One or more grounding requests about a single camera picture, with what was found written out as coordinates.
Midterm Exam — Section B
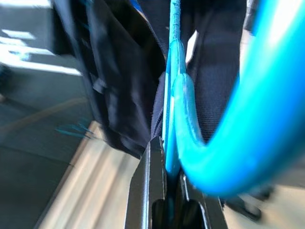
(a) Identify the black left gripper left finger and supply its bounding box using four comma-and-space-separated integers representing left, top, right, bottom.
126, 136, 168, 229

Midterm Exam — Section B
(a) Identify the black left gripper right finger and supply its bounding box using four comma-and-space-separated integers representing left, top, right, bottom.
178, 170, 227, 229

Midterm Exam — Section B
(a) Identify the blue plastic clothes hanger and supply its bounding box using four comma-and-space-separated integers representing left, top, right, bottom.
162, 0, 305, 198

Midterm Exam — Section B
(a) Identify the navy blue garment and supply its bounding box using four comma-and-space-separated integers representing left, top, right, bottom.
51, 0, 248, 160

